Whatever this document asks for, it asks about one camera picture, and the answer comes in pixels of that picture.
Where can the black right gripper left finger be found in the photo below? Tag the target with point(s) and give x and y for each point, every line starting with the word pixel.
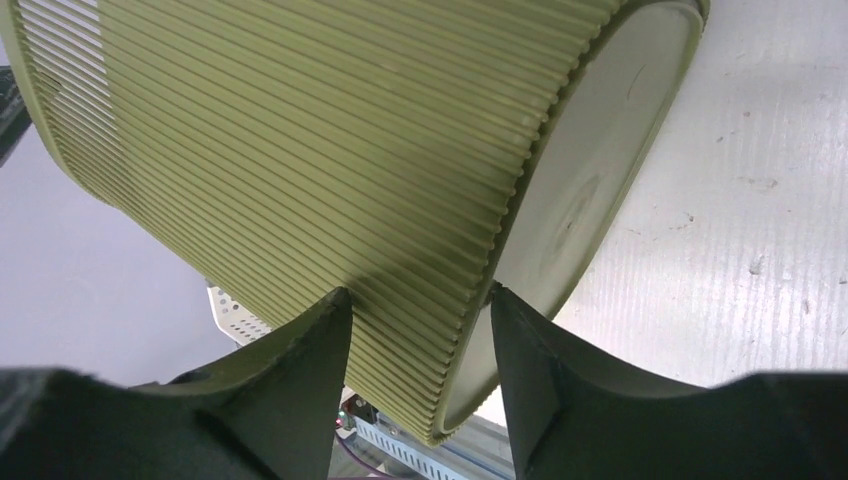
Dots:
pixel 265 411

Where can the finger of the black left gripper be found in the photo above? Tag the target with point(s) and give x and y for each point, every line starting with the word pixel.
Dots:
pixel 15 119

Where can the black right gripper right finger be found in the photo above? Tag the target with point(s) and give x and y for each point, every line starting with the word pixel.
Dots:
pixel 574 411

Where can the olive green ribbed basket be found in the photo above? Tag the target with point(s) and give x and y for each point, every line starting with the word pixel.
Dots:
pixel 414 152

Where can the white perforated plastic tray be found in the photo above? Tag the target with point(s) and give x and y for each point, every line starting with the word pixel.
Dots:
pixel 233 319

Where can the white slotted cable duct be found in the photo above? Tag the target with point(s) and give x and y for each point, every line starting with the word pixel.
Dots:
pixel 420 460

